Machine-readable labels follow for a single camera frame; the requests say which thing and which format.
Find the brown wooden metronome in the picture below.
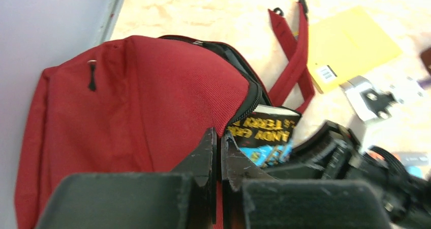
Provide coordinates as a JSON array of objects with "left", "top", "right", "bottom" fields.
[{"left": 420, "top": 47, "right": 431, "bottom": 75}]

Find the colourful treehouse storey book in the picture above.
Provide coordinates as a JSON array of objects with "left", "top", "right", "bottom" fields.
[{"left": 227, "top": 105, "right": 302, "bottom": 168}]

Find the yellow notebook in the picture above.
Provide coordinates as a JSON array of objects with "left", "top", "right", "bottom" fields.
[{"left": 307, "top": 6, "right": 402, "bottom": 93}]

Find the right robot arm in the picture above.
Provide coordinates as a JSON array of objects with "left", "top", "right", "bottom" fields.
[{"left": 264, "top": 121, "right": 430, "bottom": 228}]

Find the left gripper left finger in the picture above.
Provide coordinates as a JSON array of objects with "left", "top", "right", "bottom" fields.
[{"left": 37, "top": 128, "right": 217, "bottom": 228}]

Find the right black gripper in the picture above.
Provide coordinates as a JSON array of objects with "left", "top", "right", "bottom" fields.
[{"left": 262, "top": 119, "right": 394, "bottom": 188}]

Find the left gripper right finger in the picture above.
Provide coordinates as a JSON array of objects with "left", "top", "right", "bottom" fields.
[{"left": 221, "top": 133, "right": 390, "bottom": 228}]

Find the red student backpack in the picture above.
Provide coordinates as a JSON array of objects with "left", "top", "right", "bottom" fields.
[{"left": 14, "top": 0, "right": 315, "bottom": 228}]

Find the blue highlighter pen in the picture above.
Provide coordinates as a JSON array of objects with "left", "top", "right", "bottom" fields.
[{"left": 406, "top": 166, "right": 424, "bottom": 179}]

